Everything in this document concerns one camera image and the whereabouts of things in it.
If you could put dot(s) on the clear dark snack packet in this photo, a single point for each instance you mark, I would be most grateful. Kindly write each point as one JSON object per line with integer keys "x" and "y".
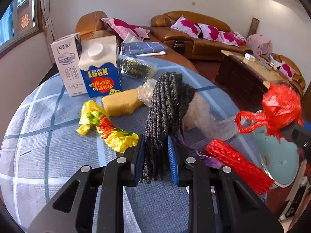
{"x": 137, "y": 68}

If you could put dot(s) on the pink pillow right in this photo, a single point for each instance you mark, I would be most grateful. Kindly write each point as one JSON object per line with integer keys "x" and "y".
{"x": 235, "y": 38}

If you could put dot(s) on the clear plastic bag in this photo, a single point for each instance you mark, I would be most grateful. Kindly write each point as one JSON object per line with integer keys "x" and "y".
{"x": 198, "y": 116}

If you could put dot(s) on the white milk carton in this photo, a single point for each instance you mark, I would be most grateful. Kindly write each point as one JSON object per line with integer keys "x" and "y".
{"x": 67, "y": 52}

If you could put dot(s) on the yellow snack wrapper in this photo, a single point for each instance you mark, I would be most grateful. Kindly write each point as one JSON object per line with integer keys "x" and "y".
{"x": 93, "y": 115}

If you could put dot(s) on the blue checked tablecloth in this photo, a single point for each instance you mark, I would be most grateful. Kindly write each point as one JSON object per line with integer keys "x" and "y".
{"x": 42, "y": 150}

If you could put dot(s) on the brown leather long sofa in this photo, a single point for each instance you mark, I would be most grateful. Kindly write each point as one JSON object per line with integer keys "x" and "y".
{"x": 193, "y": 48}

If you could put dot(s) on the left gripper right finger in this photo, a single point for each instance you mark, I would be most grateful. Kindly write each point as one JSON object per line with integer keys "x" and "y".
{"x": 219, "y": 200}

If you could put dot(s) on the yellow sponge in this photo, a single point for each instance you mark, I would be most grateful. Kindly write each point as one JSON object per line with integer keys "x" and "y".
{"x": 122, "y": 103}

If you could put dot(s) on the red mesh bag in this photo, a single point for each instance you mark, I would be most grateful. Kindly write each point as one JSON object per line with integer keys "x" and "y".
{"x": 281, "y": 106}

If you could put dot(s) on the wooden board against wall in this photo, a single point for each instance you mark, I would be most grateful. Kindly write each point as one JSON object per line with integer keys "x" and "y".
{"x": 253, "y": 27}

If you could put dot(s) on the light blue plastic basin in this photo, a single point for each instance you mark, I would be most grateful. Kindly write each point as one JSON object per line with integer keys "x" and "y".
{"x": 279, "y": 158}

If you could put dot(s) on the beige curtain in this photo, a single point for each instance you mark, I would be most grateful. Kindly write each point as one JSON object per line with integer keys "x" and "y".
{"x": 48, "y": 26}

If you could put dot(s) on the folded blue checked cloth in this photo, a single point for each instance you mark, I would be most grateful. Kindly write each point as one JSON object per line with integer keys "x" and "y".
{"x": 142, "y": 48}

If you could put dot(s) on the dark wooden coffee table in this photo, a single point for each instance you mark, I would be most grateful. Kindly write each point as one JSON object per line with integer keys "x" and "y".
{"x": 246, "y": 81}

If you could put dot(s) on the pink pillow on armchair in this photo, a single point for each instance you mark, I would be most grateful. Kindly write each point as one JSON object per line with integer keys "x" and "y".
{"x": 287, "y": 71}

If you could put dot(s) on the pink pillow middle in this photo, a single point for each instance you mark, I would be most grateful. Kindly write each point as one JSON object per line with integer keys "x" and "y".
{"x": 210, "y": 33}

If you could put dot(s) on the purple snack wrapper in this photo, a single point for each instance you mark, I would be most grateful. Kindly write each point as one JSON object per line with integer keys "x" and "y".
{"x": 207, "y": 160}

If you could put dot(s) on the window with frame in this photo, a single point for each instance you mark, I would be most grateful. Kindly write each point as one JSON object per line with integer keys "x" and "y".
{"x": 21, "y": 21}

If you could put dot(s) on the pink pillow on chaise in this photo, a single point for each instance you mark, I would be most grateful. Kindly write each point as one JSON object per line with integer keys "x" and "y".
{"x": 122, "y": 28}

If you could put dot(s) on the brown leather armchair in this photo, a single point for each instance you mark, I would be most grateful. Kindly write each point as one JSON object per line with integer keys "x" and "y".
{"x": 298, "y": 81}

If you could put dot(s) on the pink pillow left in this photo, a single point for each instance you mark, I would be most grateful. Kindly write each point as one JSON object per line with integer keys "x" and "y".
{"x": 186, "y": 26}

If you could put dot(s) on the pink covered stool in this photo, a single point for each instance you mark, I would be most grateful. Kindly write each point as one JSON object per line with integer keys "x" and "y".
{"x": 259, "y": 44}

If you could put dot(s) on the blue Look milk carton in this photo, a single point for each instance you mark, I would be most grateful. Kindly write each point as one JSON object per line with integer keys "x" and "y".
{"x": 99, "y": 66}

